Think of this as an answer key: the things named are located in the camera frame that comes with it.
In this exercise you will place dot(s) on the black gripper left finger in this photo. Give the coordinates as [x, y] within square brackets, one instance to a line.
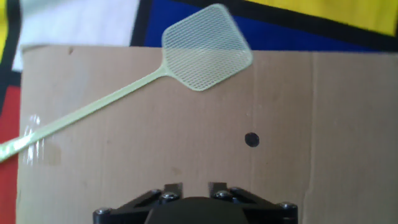
[130, 205]

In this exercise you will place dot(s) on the pale green plastic flyswatter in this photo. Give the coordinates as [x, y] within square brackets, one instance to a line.
[205, 49]

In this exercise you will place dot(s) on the colour-block patterned cloth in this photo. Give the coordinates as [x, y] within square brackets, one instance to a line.
[280, 37]

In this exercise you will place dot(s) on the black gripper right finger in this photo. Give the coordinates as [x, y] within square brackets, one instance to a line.
[264, 208]

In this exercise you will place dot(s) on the brown cardboard sheet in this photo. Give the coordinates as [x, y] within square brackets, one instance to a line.
[186, 140]

